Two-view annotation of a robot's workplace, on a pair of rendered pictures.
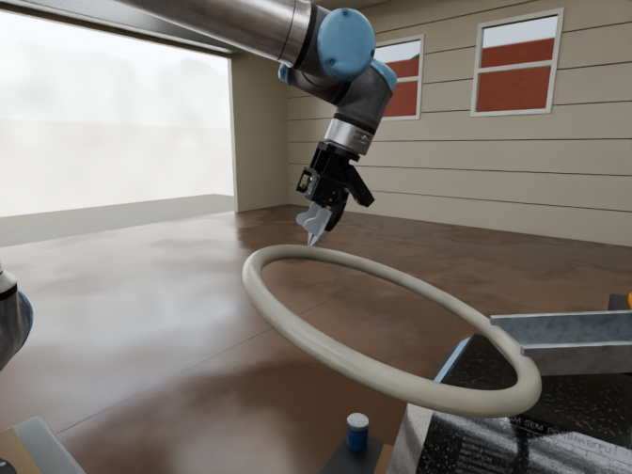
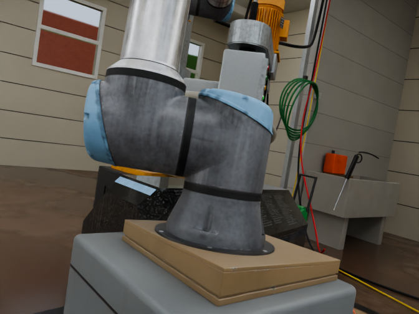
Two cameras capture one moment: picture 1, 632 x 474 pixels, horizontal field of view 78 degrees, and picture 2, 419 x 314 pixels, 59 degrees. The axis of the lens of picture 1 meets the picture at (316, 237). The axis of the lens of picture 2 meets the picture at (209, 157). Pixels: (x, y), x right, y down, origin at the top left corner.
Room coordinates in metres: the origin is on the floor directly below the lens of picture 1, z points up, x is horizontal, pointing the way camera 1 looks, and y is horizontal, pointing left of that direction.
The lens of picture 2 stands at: (0.32, 1.25, 1.08)
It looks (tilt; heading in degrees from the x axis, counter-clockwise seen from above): 3 degrees down; 281
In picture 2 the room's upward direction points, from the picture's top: 9 degrees clockwise
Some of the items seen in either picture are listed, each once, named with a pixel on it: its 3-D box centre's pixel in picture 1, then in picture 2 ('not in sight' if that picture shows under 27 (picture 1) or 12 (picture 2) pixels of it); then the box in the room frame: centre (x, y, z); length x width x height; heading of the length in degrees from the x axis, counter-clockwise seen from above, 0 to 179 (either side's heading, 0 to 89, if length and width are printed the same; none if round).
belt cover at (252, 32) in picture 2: not in sight; (254, 57); (0.61, -1.13, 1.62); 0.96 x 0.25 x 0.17; 90
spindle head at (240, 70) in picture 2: not in sight; (241, 98); (0.61, -0.86, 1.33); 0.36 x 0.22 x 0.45; 90
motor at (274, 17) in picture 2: not in sight; (266, 27); (0.59, -1.44, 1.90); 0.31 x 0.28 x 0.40; 0
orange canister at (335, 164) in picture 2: not in sight; (337, 163); (-0.38, -3.96, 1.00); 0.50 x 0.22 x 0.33; 51
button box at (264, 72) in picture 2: not in sight; (261, 87); (0.49, -0.71, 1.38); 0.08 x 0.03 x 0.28; 90
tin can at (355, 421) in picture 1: (357, 431); not in sight; (1.57, -0.20, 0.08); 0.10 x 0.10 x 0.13
